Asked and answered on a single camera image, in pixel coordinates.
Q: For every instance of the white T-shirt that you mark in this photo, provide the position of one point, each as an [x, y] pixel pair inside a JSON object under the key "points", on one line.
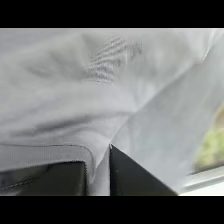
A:
{"points": [[100, 100]]}

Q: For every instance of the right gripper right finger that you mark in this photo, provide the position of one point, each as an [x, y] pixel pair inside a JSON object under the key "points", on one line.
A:
{"points": [[133, 176]]}

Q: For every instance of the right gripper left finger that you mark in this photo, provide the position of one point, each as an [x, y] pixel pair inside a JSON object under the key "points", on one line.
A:
{"points": [[71, 181]]}

